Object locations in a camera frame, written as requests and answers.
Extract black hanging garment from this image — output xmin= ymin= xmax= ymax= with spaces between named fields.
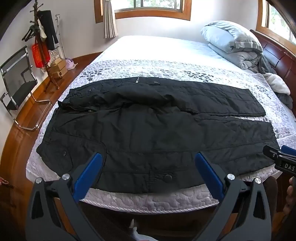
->
xmin=37 ymin=10 xmax=59 ymax=50

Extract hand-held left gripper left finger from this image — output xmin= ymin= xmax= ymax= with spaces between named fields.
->
xmin=25 ymin=152 xmax=109 ymax=241

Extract bed with floral quilt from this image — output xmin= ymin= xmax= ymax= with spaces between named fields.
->
xmin=26 ymin=35 xmax=296 ymax=212

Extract large cardboard box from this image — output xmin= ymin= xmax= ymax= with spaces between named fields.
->
xmin=50 ymin=65 xmax=68 ymax=80

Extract white fleece cloth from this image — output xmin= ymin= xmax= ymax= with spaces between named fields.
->
xmin=264 ymin=72 xmax=291 ymax=95

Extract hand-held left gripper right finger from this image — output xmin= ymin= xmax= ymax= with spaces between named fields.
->
xmin=195 ymin=152 xmax=272 ymax=241

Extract white hanging cloth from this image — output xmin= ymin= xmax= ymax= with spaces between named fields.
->
xmin=37 ymin=20 xmax=48 ymax=42

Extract black quilted pants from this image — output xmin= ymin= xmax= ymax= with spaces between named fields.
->
xmin=36 ymin=77 xmax=280 ymax=194

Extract dark wooden bed headboard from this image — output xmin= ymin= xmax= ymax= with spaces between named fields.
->
xmin=250 ymin=29 xmax=296 ymax=93

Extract white object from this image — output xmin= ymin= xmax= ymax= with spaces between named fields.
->
xmin=128 ymin=219 xmax=149 ymax=241

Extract small cardboard box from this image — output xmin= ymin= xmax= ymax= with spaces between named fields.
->
xmin=49 ymin=58 xmax=66 ymax=68

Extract red bag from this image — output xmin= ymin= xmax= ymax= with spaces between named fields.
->
xmin=31 ymin=43 xmax=50 ymax=68

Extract folded grey duvet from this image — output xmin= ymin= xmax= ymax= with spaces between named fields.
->
xmin=200 ymin=20 xmax=264 ymax=70

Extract metal wire rack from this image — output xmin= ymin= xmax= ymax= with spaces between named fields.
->
xmin=47 ymin=14 xmax=67 ymax=68

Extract arched wooden framed window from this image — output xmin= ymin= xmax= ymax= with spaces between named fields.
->
xmin=255 ymin=0 xmax=296 ymax=48

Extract wooden coat rack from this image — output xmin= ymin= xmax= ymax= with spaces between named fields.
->
xmin=22 ymin=0 xmax=61 ymax=90

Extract beige curtain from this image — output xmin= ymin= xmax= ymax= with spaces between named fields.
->
xmin=103 ymin=0 xmax=119 ymax=39

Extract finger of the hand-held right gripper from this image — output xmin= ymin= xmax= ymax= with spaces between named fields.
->
xmin=263 ymin=145 xmax=284 ymax=161
xmin=280 ymin=145 xmax=296 ymax=156

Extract black chrome cantilever chair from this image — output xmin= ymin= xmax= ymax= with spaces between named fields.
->
xmin=0 ymin=45 xmax=53 ymax=131

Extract person's right hand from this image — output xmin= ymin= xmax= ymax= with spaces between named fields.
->
xmin=287 ymin=177 xmax=296 ymax=202

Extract pink plastic item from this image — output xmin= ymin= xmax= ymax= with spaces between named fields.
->
xmin=65 ymin=58 xmax=77 ymax=70

